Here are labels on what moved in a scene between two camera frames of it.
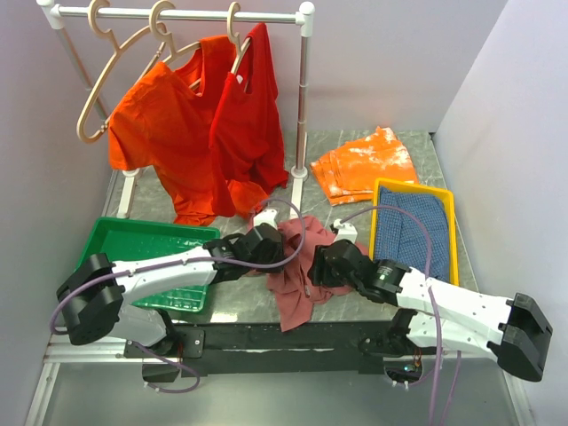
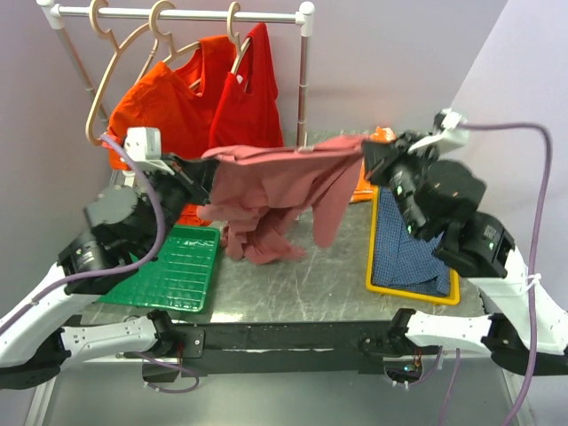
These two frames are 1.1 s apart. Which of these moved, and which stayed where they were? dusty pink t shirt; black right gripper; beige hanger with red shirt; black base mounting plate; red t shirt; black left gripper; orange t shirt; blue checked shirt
Moved: black right gripper; dusty pink t shirt; black left gripper
Stayed: black base mounting plate; blue checked shirt; orange t shirt; beige hanger with red shirt; red t shirt
